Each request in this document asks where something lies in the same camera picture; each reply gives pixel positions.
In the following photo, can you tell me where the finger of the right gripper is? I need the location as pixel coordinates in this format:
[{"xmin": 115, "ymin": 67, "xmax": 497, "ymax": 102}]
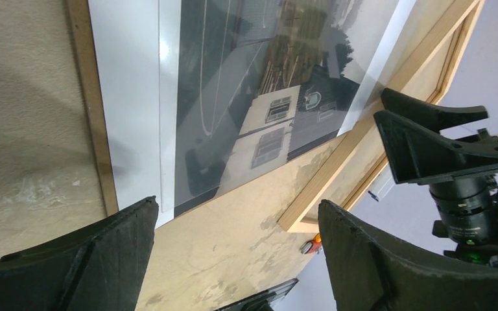
[
  {"xmin": 374, "ymin": 110, "xmax": 498, "ymax": 185},
  {"xmin": 381, "ymin": 88, "xmax": 489, "ymax": 133}
]

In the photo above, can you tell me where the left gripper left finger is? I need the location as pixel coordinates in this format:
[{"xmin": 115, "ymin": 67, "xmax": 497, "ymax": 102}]
[{"xmin": 0, "ymin": 196, "xmax": 159, "ymax": 310}]

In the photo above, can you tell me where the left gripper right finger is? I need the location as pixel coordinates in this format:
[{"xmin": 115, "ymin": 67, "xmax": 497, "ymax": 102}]
[{"xmin": 318, "ymin": 200, "xmax": 498, "ymax": 310}]

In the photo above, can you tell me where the wooden picture frame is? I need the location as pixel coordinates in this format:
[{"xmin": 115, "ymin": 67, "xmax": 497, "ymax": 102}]
[{"xmin": 278, "ymin": 0, "xmax": 484, "ymax": 233}]

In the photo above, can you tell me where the photo with glass pane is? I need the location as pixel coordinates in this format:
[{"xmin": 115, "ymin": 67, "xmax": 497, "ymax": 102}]
[{"xmin": 88, "ymin": 1, "xmax": 418, "ymax": 227}]

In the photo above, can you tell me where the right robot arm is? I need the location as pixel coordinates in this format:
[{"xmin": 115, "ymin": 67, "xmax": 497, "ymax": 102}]
[{"xmin": 373, "ymin": 88, "xmax": 498, "ymax": 268}]

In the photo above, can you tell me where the clear plastic screw box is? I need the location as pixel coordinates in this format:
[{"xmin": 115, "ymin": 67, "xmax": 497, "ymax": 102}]
[{"xmin": 368, "ymin": 171, "xmax": 395, "ymax": 202}]

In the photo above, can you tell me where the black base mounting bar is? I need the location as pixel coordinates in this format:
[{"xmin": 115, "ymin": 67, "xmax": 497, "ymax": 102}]
[{"xmin": 216, "ymin": 278, "xmax": 299, "ymax": 311}]

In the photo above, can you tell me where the red handled adjustable wrench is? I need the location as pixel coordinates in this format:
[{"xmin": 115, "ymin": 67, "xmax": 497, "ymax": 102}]
[{"xmin": 300, "ymin": 233, "xmax": 322, "ymax": 255}]

